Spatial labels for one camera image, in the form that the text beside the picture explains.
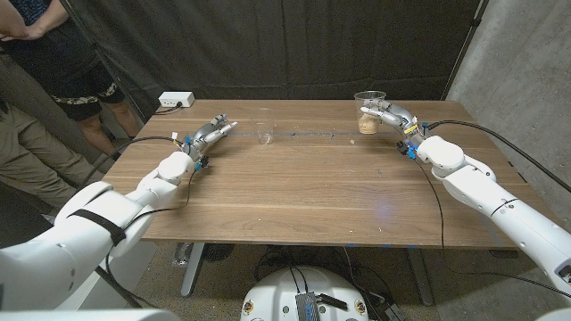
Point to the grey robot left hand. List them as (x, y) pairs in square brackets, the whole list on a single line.
[(207, 134)]

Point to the clear cup with brown sugar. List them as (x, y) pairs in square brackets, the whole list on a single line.
[(369, 125)]

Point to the clear plastic cup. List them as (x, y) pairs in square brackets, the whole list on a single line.
[(267, 139)]

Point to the black backdrop curtain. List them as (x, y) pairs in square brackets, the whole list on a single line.
[(290, 44)]

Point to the person in black shorts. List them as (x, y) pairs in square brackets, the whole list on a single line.
[(58, 58)]

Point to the round black floor fan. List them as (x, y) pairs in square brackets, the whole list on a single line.
[(218, 252)]

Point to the grey finned module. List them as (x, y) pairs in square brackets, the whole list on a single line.
[(308, 307)]

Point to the grey table leg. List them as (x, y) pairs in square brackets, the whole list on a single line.
[(421, 278)]

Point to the person in khaki trousers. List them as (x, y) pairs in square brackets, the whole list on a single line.
[(27, 151)]

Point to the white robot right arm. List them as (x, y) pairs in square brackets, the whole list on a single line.
[(490, 200)]

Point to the black power adapter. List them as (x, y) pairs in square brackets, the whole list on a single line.
[(392, 312)]

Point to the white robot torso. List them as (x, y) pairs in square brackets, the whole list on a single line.
[(276, 294)]

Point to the white table leg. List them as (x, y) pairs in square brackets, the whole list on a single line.
[(192, 272)]

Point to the white power strip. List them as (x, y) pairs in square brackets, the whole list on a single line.
[(176, 99)]

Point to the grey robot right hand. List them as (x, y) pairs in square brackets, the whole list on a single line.
[(401, 116)]

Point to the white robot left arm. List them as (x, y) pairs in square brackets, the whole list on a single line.
[(89, 236)]

